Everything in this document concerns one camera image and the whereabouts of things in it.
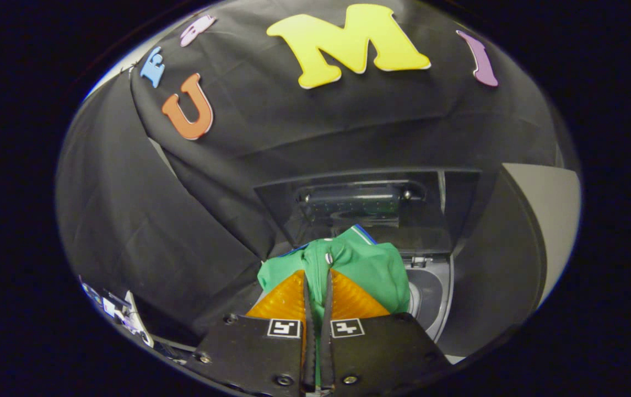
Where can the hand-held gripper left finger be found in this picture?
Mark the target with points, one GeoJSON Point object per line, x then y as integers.
{"type": "Point", "coordinates": [309, 353]}

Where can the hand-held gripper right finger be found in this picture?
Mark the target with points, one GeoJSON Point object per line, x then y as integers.
{"type": "Point", "coordinates": [328, 353]}

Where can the green shirt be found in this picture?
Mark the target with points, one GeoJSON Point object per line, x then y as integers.
{"type": "Point", "coordinates": [370, 270]}

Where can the dark grey washing machine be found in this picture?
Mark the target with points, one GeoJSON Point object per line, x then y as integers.
{"type": "Point", "coordinates": [428, 292]}

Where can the white and blue equipment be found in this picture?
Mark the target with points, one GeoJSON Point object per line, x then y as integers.
{"type": "Point", "coordinates": [119, 309]}

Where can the black backdrop cloth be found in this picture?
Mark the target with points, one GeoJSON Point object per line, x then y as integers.
{"type": "Point", "coordinates": [238, 154]}

